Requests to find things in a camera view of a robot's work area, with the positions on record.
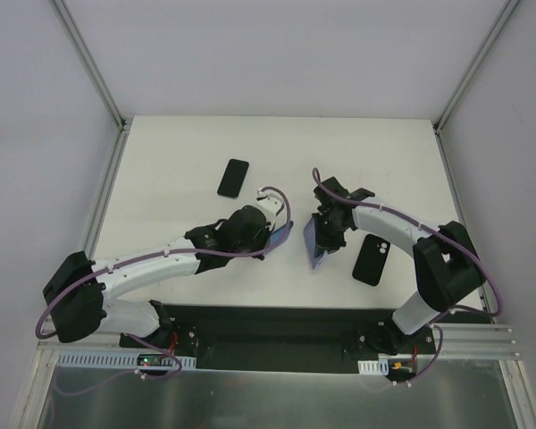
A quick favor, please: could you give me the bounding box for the black smartphone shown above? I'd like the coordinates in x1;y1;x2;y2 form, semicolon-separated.
264;220;294;256
217;159;249;198

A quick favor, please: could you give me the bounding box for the lilac phone case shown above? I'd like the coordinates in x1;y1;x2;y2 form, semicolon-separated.
303;214;328;270

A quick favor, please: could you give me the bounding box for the black phone case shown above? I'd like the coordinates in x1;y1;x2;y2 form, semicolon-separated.
352;233;390;287

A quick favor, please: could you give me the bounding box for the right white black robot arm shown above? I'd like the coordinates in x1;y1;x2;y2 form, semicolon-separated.
304;170;488;355

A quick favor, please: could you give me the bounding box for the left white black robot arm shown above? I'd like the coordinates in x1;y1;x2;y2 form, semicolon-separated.
35;198;284;348

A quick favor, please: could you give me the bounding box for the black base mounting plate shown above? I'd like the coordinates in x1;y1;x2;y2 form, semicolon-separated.
118;301;443;372

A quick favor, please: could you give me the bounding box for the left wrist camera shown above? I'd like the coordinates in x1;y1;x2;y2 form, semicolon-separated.
254;189;284;223

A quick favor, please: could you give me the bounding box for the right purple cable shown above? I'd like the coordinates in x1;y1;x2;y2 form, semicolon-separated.
311;167;506;394

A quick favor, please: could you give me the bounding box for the right white cable duct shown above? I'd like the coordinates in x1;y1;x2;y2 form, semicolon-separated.
357;358;389;376

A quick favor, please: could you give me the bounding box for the white cable duct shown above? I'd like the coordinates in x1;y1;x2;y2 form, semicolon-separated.
57;351;178;371
357;358;389;376

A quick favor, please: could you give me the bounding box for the left white cable duct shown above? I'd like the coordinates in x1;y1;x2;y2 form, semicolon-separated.
57;351;178;371

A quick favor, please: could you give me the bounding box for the right aluminium frame post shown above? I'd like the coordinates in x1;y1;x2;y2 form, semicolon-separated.
433;0;523;135

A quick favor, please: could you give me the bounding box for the aluminium frame post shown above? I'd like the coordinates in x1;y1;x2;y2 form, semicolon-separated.
433;0;523;135
49;0;127;130

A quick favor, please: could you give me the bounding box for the left aluminium frame post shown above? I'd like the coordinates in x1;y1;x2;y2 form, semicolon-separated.
49;0;127;130

